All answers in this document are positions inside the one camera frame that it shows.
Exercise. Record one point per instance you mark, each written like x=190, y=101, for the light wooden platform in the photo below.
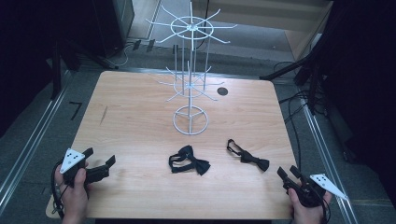
x=271, y=15

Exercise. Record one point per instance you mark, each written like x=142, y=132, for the black stand legs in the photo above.
x=313, y=77
x=56, y=71

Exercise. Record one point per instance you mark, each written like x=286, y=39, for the black bow tie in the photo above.
x=249, y=156
x=199, y=164

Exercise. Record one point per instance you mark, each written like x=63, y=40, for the person's left hand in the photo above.
x=74, y=200

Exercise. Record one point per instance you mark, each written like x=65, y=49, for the dark round table grommet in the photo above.
x=222, y=91

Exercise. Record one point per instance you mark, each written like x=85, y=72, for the dark cabinet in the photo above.
x=115, y=21

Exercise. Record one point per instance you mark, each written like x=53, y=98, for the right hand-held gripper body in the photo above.
x=311, y=194

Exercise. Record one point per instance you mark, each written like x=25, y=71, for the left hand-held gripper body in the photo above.
x=71, y=159

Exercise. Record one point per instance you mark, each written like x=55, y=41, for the metal floor rail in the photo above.
x=327, y=161
x=34, y=138

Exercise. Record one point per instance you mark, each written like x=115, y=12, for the person's right hand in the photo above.
x=308, y=216

